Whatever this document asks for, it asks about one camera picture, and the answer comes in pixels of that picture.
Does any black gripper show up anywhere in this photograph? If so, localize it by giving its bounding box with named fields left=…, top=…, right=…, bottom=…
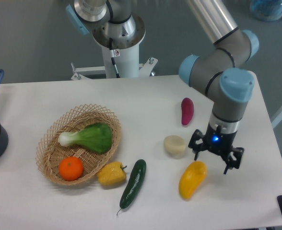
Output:
left=188, top=125, right=245, bottom=174

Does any yellow mango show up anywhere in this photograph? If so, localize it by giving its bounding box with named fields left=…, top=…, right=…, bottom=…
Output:
left=178, top=161, right=207, bottom=200

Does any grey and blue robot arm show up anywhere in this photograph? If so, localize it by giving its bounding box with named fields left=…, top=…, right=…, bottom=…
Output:
left=66, top=0, right=259, bottom=170

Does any beige round bun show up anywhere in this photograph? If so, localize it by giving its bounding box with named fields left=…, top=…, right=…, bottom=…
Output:
left=163, top=135, right=187, bottom=159

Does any purple sweet potato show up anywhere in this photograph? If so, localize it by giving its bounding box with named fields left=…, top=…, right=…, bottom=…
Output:
left=181, top=98, right=194, bottom=126

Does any dark green cucumber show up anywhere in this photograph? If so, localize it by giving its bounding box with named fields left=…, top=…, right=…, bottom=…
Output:
left=117, top=159, right=147, bottom=215

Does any yellow bell pepper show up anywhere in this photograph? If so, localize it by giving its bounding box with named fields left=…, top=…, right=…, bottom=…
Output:
left=97, top=161, right=126, bottom=186

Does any green bok choy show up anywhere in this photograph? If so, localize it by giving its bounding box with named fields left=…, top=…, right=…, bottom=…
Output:
left=58, top=123, right=112, bottom=154

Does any woven wicker basket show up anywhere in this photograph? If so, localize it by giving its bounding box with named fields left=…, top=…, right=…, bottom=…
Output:
left=36, top=104, right=121, bottom=185

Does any orange fruit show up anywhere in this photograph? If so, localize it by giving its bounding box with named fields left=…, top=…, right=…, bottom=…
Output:
left=59, top=157, right=83, bottom=181

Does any blue plastic bag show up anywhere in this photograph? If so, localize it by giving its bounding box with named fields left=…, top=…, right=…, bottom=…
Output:
left=249, top=0, right=282, bottom=22

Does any white metal base frame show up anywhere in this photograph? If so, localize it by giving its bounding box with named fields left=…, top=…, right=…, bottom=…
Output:
left=70, top=57, right=158, bottom=81

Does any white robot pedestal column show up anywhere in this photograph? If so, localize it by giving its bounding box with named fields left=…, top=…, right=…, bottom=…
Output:
left=92, top=13, right=145, bottom=79

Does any black cable on pedestal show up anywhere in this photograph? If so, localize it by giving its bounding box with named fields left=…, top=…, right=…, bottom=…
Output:
left=108, top=37, right=121, bottom=79

